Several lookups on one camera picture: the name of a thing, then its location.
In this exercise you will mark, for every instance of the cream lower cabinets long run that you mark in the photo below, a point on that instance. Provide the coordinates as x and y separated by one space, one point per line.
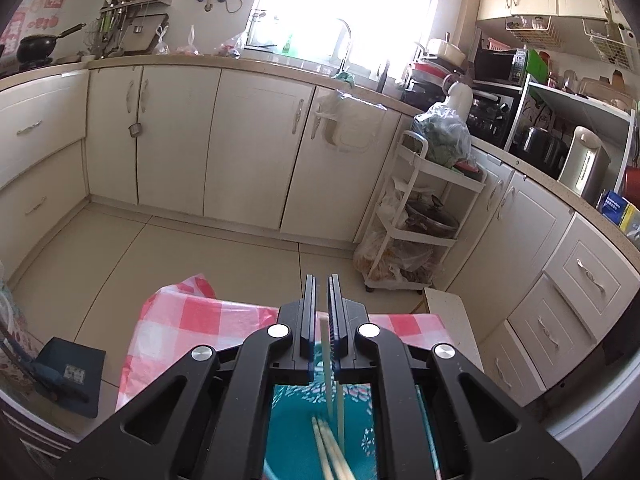
530 270

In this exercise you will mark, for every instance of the green cutting board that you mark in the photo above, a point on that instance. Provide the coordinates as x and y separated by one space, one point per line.
539 66

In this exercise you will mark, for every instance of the plastic bags of groceries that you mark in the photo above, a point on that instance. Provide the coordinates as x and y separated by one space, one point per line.
395 260

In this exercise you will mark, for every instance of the chrome sink faucet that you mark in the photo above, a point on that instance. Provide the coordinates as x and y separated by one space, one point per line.
345 42

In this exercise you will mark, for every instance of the white plastic bag on door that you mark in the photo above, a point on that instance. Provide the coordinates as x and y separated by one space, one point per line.
350 125

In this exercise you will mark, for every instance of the dark blue dustpan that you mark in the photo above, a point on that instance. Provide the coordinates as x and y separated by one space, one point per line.
70 377

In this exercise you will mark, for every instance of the pale wooden chopstick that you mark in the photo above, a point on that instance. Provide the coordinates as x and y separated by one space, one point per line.
322 452
337 455

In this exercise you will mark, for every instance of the teal perforated plastic basket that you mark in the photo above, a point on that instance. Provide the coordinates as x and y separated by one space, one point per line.
295 425

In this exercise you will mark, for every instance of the pink white checkered tablecloth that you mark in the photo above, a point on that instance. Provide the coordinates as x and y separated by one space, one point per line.
170 320

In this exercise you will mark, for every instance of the dark cutting board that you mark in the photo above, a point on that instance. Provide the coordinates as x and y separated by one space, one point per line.
149 32

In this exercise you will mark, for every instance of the clear plastic bag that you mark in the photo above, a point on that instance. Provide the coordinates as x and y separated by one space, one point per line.
192 45
227 46
161 45

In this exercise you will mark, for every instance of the white thermos jug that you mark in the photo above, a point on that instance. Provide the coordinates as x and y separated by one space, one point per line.
460 100

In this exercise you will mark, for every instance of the black toaster oven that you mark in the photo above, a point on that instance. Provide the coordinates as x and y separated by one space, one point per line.
492 112

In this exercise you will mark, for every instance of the green bottle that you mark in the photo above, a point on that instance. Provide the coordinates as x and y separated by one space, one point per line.
287 45

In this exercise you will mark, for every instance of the black slim tap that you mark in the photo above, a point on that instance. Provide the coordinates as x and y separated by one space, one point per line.
384 76

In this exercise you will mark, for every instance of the black wok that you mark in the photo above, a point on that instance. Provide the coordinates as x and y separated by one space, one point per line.
35 47

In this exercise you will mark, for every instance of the kitchen window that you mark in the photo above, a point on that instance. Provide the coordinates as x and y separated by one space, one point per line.
345 0

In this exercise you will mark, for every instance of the teal cloth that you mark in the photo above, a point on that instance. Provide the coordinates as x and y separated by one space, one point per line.
346 78

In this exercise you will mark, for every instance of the cream lower cabinets with drawers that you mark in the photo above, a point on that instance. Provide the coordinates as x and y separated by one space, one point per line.
35 160

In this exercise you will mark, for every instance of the plastic bag of greens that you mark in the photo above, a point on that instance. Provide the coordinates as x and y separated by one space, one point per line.
442 132

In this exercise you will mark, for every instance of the grey sliding door frame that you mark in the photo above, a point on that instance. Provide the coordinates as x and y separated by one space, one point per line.
35 430

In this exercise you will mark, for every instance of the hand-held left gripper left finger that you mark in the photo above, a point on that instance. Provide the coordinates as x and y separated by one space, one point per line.
311 320

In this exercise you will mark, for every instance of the cream lower cabinet doors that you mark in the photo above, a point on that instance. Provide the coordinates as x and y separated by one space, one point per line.
240 145

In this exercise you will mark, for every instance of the blue box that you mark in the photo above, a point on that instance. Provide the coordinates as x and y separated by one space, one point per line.
617 210

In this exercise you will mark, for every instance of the white board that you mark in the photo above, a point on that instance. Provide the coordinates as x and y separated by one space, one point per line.
450 325

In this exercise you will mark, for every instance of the white electric water boiler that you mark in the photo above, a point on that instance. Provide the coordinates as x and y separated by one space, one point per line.
582 160

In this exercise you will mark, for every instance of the white rolling cart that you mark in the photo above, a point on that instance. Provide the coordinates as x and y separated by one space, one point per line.
425 175

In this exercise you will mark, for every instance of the white lidded pot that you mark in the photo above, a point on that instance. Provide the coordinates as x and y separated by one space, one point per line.
445 51

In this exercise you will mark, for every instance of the black microwave oven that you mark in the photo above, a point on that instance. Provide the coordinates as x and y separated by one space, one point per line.
497 65

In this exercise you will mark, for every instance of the pot with glass lid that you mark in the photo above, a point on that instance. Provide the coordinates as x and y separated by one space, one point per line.
432 217

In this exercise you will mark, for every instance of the white counter shelf rack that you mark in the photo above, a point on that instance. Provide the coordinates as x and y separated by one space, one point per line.
575 102

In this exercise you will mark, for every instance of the red wall sticker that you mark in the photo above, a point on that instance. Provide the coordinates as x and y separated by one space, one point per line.
35 15

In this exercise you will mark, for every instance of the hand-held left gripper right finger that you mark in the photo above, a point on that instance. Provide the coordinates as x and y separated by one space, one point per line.
334 320

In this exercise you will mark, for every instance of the wall utensil rack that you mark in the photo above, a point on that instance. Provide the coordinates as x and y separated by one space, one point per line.
127 7

